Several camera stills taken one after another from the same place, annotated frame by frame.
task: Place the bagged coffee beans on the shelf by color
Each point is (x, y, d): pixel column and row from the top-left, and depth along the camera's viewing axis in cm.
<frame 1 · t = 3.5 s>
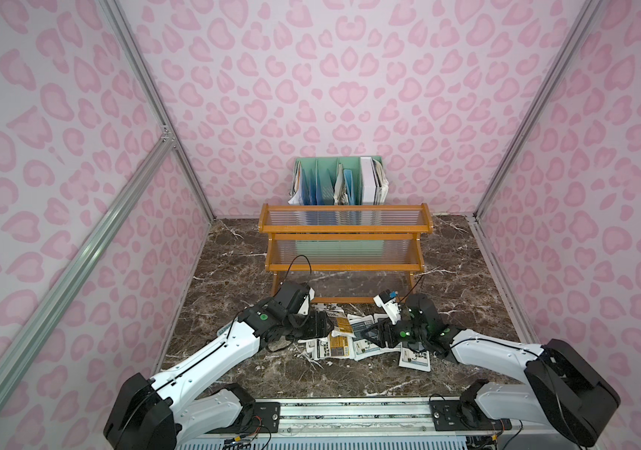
left hand: (326, 324, 78), fingers open
right hand: (366, 333, 82), fingers open
orange wooden three-tier shelf: (344, 251, 108), point 2 cm above the table
green file organizer: (339, 181, 99), point 26 cm above the table
yellow coffee bag: (344, 324, 87), point 5 cm above the table
yellow coffee bag 2: (339, 346, 84), point 4 cm above the table
blue coffee bag: (365, 349, 85), point 2 cm above the table

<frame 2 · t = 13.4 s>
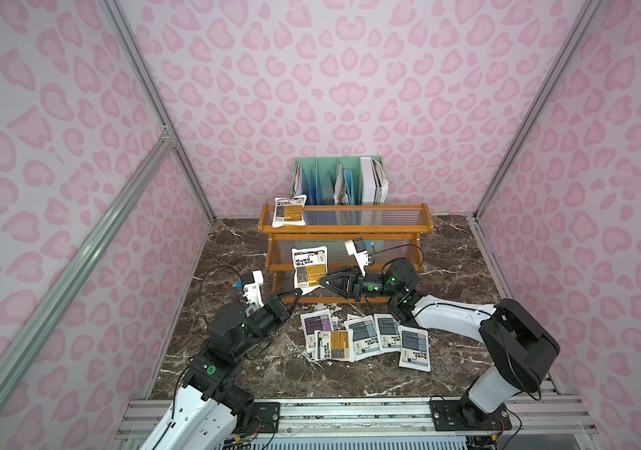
left hand: (304, 290, 66), fingers closed
right hand: (321, 286, 68), fingers open
yellow coffee bag: (290, 211, 80), point 32 cm above the table
purple coffee bag: (316, 321, 90), point 3 cm above the table
the other named things where they were.

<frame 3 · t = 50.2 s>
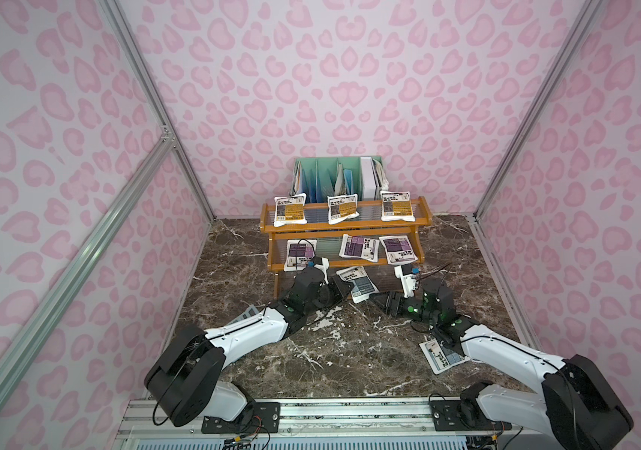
left hand: (358, 282, 80), fingers closed
right hand: (373, 298, 80), fingers open
yellow coffee bag 2: (342, 207, 82), point 32 cm above the table
purple coffee bag: (298, 253, 89), point 18 cm above the table
yellow coffee bag 3: (396, 206, 82), point 32 cm above the table
purple coffee bag 2: (360, 247, 90), point 17 cm above the table
purple coffee bag 3: (398, 249, 91), point 17 cm above the table
blue coffee bag 2: (363, 284, 85), point 14 cm above the table
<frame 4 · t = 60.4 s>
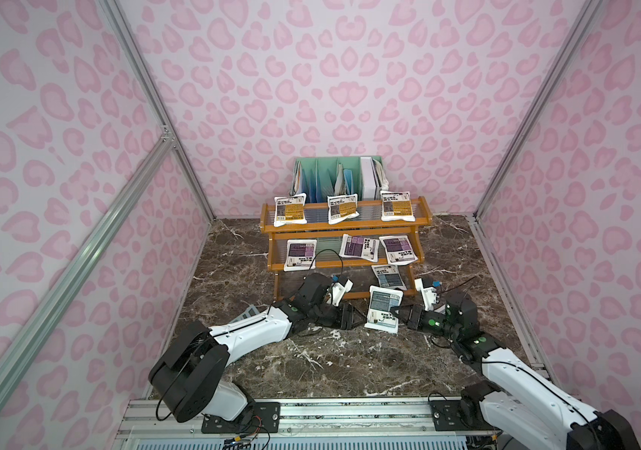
left hand: (362, 318, 79), fingers open
right hand: (390, 311, 79), fingers closed
blue coffee bag 2: (389, 276, 100), point 3 cm above the table
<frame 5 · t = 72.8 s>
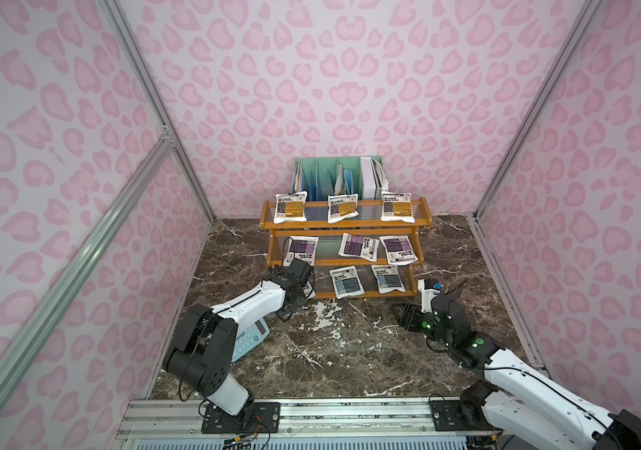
left hand: (295, 297, 92), fingers open
right hand: (396, 307, 81), fingers open
